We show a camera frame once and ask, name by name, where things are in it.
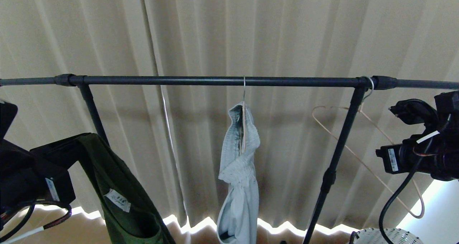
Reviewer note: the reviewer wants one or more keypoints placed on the pale grey shorts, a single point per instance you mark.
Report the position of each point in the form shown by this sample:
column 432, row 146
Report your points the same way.
column 238, row 201

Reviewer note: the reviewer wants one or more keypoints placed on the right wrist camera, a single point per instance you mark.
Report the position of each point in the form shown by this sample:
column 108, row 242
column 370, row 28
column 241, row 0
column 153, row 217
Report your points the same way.
column 412, row 111

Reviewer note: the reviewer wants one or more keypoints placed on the white laundry basket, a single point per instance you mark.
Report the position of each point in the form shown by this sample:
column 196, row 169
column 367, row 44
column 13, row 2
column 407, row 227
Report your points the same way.
column 391, row 237

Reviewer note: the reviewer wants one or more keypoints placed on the green garment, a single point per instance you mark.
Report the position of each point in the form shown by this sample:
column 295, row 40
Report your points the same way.
column 122, row 179

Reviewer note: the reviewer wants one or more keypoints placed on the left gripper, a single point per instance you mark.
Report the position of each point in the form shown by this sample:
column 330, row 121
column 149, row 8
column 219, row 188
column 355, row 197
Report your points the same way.
column 25, row 179

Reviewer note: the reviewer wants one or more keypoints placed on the pink clothes hanger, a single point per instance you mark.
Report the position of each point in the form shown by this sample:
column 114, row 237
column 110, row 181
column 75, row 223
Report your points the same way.
column 333, row 107
column 244, row 129

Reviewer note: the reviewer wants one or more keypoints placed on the beige curtain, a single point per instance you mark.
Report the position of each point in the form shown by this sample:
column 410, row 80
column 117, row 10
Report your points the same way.
column 251, row 28

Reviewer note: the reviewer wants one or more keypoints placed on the black clothes rack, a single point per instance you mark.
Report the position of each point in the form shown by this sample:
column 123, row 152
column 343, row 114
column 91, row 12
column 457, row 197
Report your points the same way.
column 179, row 80

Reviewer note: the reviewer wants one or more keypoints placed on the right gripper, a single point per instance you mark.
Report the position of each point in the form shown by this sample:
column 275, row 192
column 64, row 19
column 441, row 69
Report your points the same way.
column 405, row 158

